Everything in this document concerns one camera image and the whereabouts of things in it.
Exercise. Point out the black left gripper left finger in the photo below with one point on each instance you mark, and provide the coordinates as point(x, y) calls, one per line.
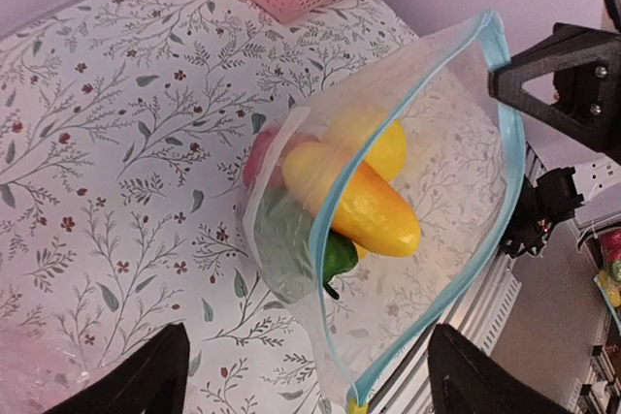
point(152, 380)

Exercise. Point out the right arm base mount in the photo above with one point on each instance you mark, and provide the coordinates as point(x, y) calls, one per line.
point(539, 209)

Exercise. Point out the green toy pepper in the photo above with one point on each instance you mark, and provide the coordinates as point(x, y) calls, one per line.
point(281, 232)

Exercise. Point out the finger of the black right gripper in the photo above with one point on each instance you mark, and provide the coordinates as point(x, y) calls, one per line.
point(567, 47)
point(588, 109)

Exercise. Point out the floral tablecloth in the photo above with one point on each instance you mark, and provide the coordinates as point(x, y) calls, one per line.
point(125, 129)

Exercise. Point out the crumpled clear plastic bags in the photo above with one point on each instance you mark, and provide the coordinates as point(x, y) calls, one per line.
point(38, 373)

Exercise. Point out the red toy bell pepper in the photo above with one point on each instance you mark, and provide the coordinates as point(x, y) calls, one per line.
point(256, 158)

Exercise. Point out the bag of toy fruit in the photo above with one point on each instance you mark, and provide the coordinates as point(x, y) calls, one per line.
point(608, 278)

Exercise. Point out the orange toy fruit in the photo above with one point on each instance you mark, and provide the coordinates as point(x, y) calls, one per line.
point(370, 211)

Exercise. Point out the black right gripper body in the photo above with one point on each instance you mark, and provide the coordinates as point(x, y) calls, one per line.
point(608, 59)

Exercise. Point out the clear zip top bag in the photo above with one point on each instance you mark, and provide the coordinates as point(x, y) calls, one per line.
point(462, 177)

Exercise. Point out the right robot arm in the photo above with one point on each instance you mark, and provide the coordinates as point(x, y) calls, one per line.
point(591, 179)

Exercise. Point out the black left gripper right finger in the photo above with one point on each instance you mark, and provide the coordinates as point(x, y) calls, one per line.
point(464, 379)

